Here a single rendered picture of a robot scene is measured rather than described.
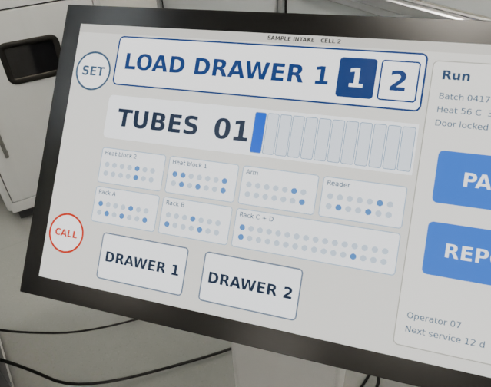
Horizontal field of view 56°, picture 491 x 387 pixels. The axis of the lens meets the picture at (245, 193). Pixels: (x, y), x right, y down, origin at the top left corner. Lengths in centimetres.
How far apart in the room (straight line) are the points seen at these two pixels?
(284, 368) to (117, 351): 108
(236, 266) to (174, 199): 9
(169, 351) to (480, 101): 137
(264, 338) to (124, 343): 128
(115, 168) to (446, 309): 33
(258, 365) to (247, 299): 26
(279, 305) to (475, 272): 16
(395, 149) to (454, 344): 17
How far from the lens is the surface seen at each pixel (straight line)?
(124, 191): 47
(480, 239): 42
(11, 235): 230
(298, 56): 44
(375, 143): 42
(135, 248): 47
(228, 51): 46
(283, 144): 42
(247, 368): 69
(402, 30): 45
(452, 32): 45
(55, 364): 173
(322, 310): 42
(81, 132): 51
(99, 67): 52
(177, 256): 45
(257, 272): 42
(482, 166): 42
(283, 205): 42
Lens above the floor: 132
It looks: 37 degrees down
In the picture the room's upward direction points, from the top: 3 degrees counter-clockwise
